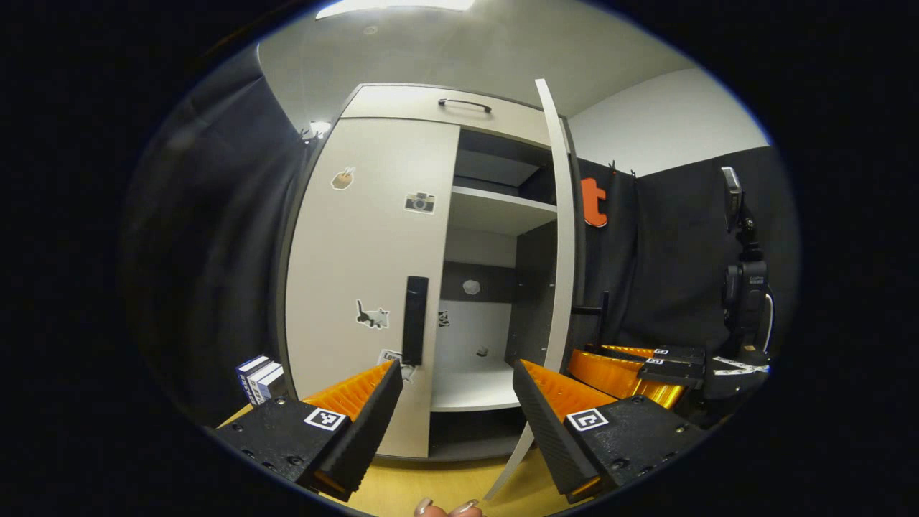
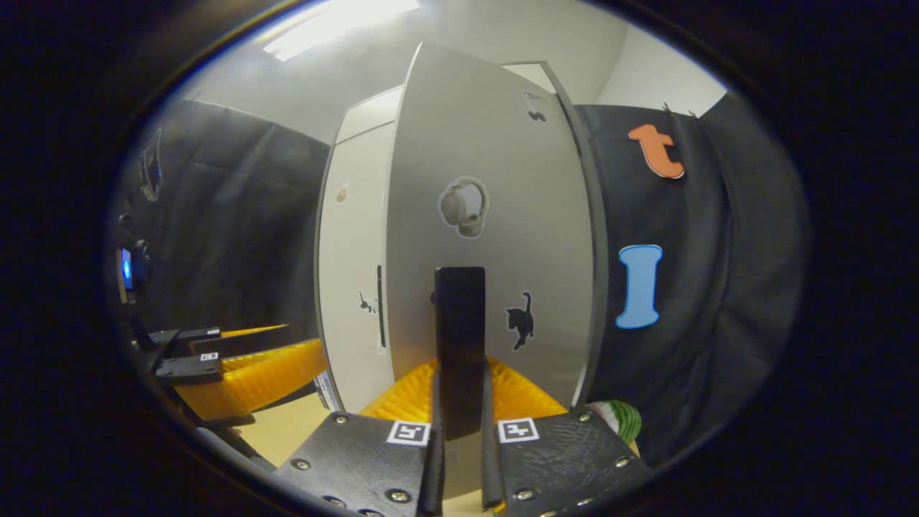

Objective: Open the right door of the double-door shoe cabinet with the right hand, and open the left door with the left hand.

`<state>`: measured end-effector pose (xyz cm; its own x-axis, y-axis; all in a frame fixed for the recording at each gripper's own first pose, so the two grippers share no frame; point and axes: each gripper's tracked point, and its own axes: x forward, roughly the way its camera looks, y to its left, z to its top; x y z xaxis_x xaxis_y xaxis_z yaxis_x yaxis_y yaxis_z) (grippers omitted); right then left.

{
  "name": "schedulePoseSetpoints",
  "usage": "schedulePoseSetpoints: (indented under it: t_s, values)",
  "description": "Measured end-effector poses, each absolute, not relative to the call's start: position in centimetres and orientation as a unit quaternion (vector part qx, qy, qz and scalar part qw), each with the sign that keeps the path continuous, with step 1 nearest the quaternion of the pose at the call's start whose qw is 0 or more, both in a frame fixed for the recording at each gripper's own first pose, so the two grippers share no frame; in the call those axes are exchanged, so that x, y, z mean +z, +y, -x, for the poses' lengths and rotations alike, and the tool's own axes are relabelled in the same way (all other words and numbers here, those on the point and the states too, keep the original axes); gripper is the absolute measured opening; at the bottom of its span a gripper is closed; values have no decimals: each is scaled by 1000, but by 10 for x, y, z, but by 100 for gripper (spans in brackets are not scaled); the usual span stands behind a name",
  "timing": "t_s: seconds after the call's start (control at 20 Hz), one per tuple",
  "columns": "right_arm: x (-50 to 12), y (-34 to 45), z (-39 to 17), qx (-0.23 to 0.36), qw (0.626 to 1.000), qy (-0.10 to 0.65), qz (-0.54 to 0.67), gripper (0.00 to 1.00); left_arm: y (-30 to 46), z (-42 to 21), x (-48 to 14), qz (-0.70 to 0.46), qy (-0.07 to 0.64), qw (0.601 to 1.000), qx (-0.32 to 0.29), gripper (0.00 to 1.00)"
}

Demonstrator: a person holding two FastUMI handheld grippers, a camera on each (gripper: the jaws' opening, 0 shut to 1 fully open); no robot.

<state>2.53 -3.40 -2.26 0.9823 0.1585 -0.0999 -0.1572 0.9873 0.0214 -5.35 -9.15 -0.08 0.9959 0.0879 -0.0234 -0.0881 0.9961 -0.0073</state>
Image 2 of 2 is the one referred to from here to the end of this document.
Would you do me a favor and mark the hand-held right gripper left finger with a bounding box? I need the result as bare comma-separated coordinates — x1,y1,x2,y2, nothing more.
275,359,446,517

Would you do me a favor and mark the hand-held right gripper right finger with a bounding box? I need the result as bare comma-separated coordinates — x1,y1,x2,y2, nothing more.
480,357,654,517

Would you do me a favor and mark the white cabinet door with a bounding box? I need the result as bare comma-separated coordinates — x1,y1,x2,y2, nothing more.
386,42,602,501
318,121,397,414

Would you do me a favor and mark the white double-door shoe cabinet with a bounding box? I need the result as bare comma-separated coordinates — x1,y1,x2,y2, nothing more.
316,61,611,417

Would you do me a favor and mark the device with blue light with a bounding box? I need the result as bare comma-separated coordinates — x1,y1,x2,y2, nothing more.
117,241,150,294

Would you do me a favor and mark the black backdrop cloth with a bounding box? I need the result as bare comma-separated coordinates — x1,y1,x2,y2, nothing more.
574,92,808,467
115,99,331,345

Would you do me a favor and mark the green white striped object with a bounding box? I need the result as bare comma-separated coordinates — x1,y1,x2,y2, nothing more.
587,400,644,446

